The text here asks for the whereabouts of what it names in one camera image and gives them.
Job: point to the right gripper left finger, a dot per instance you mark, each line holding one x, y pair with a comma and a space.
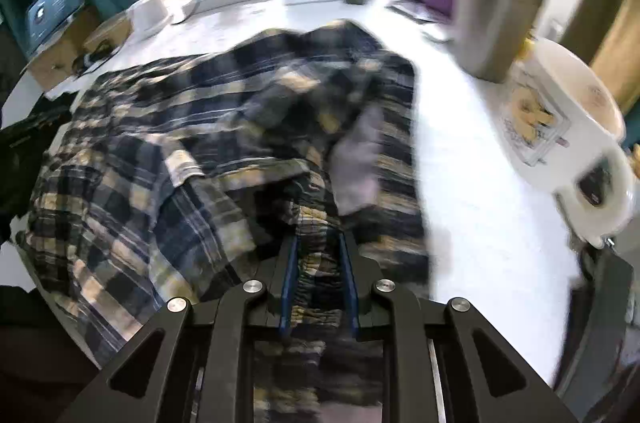
193, 362

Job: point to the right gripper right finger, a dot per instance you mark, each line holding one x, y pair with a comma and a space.
442, 362

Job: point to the plaid navy cream pants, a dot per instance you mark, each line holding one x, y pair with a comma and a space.
177, 178

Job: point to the white table cloth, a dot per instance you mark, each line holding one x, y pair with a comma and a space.
491, 238

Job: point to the white cartoon bear mug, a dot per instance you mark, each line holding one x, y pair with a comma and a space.
562, 129

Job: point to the brown cardboard box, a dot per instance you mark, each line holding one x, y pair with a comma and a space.
54, 59

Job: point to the beige plastic lidded container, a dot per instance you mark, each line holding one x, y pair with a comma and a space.
115, 31

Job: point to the tablet with teal screen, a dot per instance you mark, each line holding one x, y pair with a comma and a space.
45, 16

